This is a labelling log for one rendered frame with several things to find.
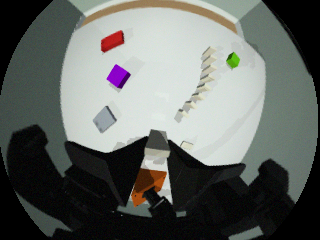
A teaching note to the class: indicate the purple block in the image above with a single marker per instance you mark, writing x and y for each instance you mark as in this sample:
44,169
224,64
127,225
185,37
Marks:
118,76

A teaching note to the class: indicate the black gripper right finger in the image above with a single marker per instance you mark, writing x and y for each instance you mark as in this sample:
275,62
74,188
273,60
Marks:
189,177

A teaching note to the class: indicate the green rectangular block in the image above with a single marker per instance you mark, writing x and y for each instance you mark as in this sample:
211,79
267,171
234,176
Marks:
233,61

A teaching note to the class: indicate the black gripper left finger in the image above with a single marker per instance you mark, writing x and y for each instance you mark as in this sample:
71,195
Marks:
119,168

